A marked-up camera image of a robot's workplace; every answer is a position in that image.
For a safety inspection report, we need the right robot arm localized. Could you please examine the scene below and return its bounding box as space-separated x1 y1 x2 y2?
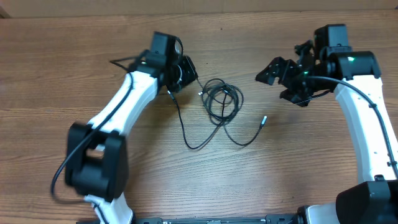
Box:
256 24 397 223

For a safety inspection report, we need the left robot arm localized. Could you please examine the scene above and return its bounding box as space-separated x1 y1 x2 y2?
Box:
54 32 198 223

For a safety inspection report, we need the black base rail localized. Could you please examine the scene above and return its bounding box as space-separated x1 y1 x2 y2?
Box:
131 214 306 224

